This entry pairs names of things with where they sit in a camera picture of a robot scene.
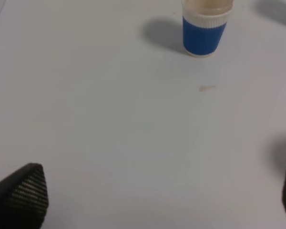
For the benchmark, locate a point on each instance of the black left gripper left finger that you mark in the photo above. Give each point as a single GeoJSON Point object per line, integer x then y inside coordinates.
{"type": "Point", "coordinates": [24, 198]}

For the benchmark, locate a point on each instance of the blue sleeved clear cup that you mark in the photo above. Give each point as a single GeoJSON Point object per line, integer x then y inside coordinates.
{"type": "Point", "coordinates": [204, 22]}

